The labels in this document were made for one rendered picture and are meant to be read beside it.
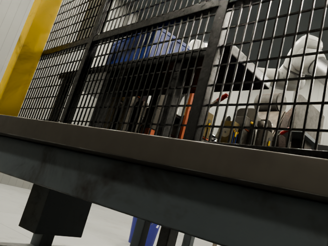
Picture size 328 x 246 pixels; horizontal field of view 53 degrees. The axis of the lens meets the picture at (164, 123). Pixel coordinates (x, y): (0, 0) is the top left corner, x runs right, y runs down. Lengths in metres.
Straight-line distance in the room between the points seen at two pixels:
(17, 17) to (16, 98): 7.37
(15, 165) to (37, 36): 1.04
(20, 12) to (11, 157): 8.31
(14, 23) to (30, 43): 7.21
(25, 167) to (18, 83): 0.96
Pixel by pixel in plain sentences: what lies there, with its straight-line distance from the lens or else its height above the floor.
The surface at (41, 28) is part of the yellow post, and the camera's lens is 1.73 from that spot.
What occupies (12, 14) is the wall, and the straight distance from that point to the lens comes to 8.91.
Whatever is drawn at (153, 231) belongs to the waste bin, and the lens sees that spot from 4.45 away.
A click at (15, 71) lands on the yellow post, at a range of 1.65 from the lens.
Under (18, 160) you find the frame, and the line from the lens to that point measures 0.76.
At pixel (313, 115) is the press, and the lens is 6.02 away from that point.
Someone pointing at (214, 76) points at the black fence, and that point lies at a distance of 0.81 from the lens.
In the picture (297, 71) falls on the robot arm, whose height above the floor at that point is 1.45.
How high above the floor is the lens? 0.61
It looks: 13 degrees up
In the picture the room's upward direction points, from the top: 16 degrees clockwise
